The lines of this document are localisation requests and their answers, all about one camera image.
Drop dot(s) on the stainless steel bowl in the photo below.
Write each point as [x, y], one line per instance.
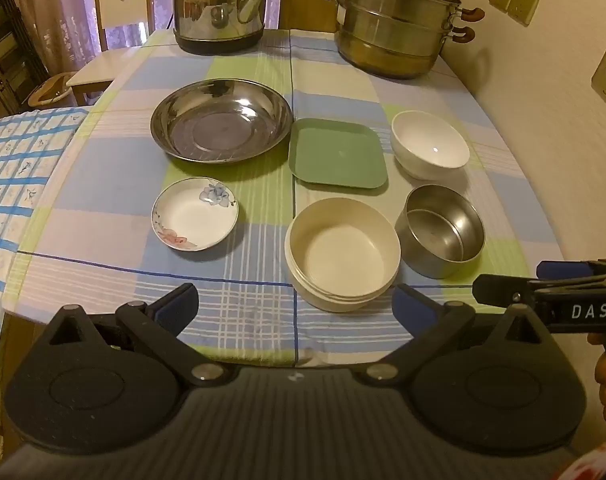
[443, 230]

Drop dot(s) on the pale patterned curtain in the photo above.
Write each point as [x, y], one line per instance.
[68, 5]

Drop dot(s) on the white ceramic bowl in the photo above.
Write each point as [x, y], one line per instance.
[428, 140]

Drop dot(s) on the small floral dish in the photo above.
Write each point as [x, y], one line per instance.
[193, 215]

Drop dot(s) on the cream wooden chair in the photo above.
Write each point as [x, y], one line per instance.
[123, 5]

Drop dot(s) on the small basket on floor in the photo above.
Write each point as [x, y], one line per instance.
[53, 91]

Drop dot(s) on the stainless steel kettle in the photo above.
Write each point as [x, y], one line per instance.
[213, 10]

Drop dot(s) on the dark storage rack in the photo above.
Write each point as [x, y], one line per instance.
[3, 35]

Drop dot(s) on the large stainless steel plate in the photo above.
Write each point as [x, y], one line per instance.
[223, 125]

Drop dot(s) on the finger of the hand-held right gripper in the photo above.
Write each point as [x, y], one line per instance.
[563, 269]
[503, 290]

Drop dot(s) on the cream ribbed bowl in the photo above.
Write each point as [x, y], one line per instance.
[343, 255]

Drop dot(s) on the checked pastel tablecloth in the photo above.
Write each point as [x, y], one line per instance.
[123, 125]

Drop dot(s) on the stainless steel steamer pot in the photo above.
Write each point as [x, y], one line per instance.
[393, 35]

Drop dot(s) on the green square plate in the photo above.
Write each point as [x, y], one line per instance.
[338, 155]

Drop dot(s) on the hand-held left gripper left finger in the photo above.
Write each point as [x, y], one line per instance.
[180, 306]

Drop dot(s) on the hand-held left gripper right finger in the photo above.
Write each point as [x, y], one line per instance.
[408, 306]

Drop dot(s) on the blue checked white blanket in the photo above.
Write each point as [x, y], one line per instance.
[13, 170]

